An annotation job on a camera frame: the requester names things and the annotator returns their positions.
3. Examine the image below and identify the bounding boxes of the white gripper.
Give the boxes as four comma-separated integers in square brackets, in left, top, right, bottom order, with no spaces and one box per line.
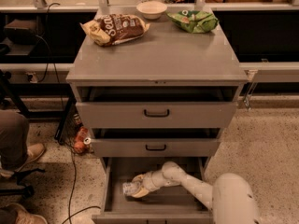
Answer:
[132,171,166,198]

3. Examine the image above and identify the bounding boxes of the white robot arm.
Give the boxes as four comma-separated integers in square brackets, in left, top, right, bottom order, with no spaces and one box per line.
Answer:
[122,161,261,224]

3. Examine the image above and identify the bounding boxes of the bottom grey drawer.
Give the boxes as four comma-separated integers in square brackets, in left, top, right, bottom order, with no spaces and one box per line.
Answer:
[92,157,213,224]

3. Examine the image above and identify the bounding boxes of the grey drawer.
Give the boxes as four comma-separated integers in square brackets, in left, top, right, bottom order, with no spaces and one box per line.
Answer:
[76,98,236,129]
[92,128,221,157]
[92,157,213,224]

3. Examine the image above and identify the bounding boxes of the middle grey drawer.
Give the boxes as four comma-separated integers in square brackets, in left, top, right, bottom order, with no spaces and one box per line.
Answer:
[92,128,221,157]

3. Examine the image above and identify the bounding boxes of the top grey drawer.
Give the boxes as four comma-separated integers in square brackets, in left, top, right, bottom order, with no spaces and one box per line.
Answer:
[76,98,236,129]

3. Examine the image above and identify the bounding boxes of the grey metal drawer cabinet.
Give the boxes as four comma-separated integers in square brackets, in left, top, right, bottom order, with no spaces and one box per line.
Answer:
[65,5,249,224]

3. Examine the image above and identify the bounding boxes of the orange bottles on floor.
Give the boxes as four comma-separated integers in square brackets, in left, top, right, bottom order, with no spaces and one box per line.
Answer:
[73,127,91,154]

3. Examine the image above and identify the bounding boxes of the tan shoe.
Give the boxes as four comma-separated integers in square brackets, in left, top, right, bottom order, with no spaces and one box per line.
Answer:
[25,143,46,163]
[3,203,49,224]

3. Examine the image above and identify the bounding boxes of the black office chair base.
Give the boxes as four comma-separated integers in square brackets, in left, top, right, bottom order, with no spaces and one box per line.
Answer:
[0,168,45,198]

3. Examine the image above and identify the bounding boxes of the person leg brown trousers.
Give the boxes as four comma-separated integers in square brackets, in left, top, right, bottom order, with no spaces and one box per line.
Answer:
[0,110,29,171]

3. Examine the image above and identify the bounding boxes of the brown chip bag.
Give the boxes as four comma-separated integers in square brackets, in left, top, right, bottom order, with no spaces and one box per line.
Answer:
[80,14,150,47]

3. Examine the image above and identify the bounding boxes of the green chip bag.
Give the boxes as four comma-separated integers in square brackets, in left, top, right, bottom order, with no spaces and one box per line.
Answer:
[167,10,219,34]

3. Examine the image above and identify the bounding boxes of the white bowl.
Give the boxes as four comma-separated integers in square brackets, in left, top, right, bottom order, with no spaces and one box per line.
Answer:
[136,1,167,20]

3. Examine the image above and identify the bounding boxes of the dark box on shelf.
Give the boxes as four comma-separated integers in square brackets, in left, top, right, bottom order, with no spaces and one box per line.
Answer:
[4,19,37,45]

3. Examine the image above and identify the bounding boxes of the black middle drawer handle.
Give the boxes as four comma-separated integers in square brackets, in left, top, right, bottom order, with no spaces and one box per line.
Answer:
[145,145,167,151]

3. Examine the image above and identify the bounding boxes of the black drawer handle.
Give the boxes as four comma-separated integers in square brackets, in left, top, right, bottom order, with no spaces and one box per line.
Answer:
[143,109,170,118]
[145,145,167,151]

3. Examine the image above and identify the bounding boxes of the black floor cable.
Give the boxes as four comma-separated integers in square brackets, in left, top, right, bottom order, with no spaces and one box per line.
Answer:
[61,147,102,224]

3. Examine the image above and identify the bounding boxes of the black top drawer handle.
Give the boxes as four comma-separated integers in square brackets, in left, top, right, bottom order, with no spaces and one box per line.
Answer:
[143,109,170,118]

